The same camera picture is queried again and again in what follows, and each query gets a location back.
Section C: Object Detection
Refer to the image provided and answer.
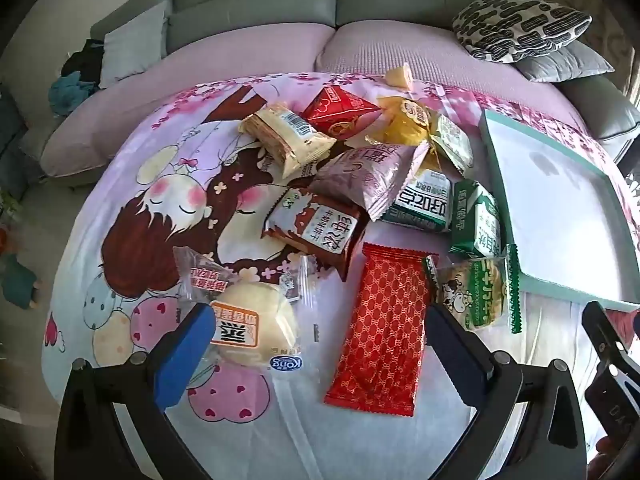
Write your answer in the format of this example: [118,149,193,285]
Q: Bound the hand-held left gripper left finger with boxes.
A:
[54,304,223,480]

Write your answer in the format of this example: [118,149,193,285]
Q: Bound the red triangular snack packet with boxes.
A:
[302,85,388,142]

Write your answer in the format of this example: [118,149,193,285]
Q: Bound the pink sofa seat cover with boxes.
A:
[40,22,596,178]

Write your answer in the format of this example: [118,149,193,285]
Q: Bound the white bun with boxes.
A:
[172,246,321,373]

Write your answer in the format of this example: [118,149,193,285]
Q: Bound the red patterned snack packet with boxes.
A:
[324,242,440,418]

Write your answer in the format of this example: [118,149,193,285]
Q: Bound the green biscuit packet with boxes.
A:
[449,179,503,260]

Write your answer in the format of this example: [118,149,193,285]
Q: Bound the printed pink blanket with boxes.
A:
[40,71,640,480]

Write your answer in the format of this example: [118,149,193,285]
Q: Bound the green rice cracker packet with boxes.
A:
[425,244,523,335]

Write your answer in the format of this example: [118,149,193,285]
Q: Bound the light grey pillow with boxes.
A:
[99,1,168,90]

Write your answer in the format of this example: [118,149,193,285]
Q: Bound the green and white snack packet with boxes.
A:
[382,167,455,233]

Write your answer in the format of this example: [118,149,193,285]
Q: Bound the purple cake packet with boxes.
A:
[314,144,432,222]

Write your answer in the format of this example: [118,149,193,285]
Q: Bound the cream foil snack packet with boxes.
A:
[422,115,475,177]

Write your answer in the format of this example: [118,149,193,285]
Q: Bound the dark clothes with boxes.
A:
[61,39,106,83]

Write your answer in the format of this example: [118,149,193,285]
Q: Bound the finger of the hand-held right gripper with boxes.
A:
[581,301,634,362]

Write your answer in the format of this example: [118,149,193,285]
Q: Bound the black and white patterned pillow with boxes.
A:
[451,0,593,63]

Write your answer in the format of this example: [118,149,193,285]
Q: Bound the brown and white biscuit packet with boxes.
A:
[261,186,372,282]

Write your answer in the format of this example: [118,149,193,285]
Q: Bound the dark teal slipper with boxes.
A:
[0,252,43,306]

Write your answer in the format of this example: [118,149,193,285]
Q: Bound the cream wafer packet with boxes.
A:
[239,102,338,180]

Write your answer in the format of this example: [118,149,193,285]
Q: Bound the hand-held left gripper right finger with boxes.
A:
[427,304,587,480]

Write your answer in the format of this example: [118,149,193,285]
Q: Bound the teal crumpled cloth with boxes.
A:
[48,71,101,116]

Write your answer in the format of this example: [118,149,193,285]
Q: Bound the small yellow pink roll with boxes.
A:
[384,62,415,92]

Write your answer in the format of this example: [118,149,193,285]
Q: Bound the teal rimmed white tray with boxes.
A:
[479,109,640,313]

